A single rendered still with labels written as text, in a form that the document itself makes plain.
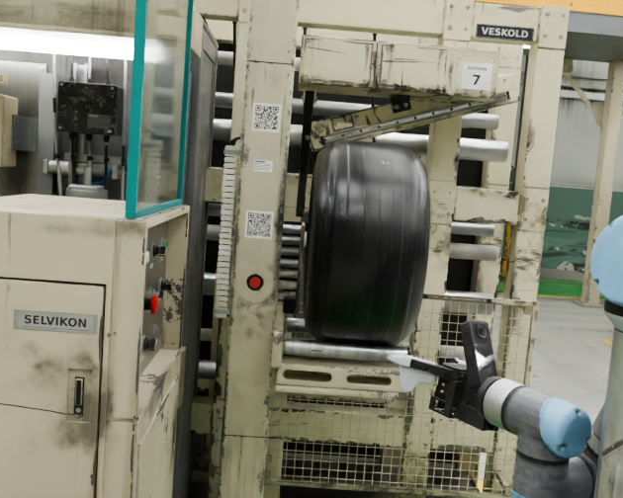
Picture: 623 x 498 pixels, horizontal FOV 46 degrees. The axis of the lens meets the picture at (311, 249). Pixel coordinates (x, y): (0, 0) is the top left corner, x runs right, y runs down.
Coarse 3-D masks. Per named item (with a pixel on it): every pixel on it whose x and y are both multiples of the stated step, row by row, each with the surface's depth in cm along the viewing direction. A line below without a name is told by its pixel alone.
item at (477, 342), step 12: (468, 324) 122; (480, 324) 122; (468, 336) 121; (480, 336) 121; (468, 348) 121; (480, 348) 121; (468, 360) 121; (480, 360) 120; (492, 360) 121; (468, 372) 120; (480, 372) 119; (492, 372) 120; (480, 384) 118
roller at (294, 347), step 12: (288, 348) 199; (300, 348) 199; (312, 348) 199; (324, 348) 199; (336, 348) 199; (348, 348) 199; (360, 348) 200; (372, 348) 200; (384, 348) 200; (396, 348) 200; (408, 348) 201; (372, 360) 200; (384, 360) 200
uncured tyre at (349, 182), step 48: (336, 144) 201; (384, 144) 204; (336, 192) 186; (384, 192) 187; (336, 240) 183; (384, 240) 183; (336, 288) 186; (384, 288) 186; (336, 336) 198; (384, 336) 196
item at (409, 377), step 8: (392, 360) 128; (400, 360) 126; (408, 360) 125; (424, 360) 126; (400, 368) 127; (408, 368) 126; (400, 376) 127; (408, 376) 126; (416, 376) 126; (424, 376) 125; (432, 376) 124; (400, 384) 127; (408, 384) 126; (416, 384) 126
